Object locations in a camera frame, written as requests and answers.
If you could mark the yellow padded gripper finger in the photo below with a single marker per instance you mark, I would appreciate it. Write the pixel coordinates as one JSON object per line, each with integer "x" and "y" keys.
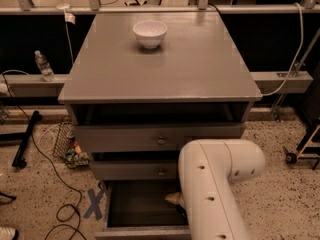
{"x": 175, "y": 198}

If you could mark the grey drawer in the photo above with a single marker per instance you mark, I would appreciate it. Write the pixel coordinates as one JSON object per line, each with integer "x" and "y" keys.
{"x": 137, "y": 210}
{"x": 134, "y": 169}
{"x": 132, "y": 138}

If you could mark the grey middle drawer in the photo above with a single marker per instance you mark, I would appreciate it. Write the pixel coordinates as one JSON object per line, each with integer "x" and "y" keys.
{"x": 134, "y": 169}

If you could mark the white shoe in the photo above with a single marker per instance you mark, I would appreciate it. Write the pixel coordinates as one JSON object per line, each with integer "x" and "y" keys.
{"x": 8, "y": 233}

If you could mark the wire basket with items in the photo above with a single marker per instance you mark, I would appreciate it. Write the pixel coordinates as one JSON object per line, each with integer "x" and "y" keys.
{"x": 66, "y": 147}

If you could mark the grey drawer cabinet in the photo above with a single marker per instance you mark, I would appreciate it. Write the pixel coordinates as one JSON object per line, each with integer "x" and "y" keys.
{"x": 195, "y": 76}

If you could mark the clear plastic water bottle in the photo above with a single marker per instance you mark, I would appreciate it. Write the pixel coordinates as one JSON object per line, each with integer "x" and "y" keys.
{"x": 44, "y": 66}

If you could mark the black metal stand leg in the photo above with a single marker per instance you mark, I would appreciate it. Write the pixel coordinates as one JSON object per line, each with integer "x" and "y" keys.
{"x": 19, "y": 161}

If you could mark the grey top drawer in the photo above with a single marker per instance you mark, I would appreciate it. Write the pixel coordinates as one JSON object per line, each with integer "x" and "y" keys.
{"x": 132, "y": 138}

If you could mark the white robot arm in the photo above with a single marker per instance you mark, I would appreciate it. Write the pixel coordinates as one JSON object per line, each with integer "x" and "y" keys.
{"x": 206, "y": 170}

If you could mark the grey bottom drawer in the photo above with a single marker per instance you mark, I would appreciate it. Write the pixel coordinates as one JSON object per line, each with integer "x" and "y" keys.
{"x": 137, "y": 210}

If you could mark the grey metal rail beam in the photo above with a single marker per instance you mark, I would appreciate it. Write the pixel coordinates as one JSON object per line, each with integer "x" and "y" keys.
{"x": 31, "y": 85}

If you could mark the white lamp with cord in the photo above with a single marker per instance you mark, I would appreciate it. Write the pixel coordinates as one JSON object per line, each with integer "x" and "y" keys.
{"x": 69, "y": 18}

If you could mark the white ceramic bowl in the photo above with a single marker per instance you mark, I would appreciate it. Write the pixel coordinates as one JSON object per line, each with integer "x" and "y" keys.
{"x": 150, "y": 33}

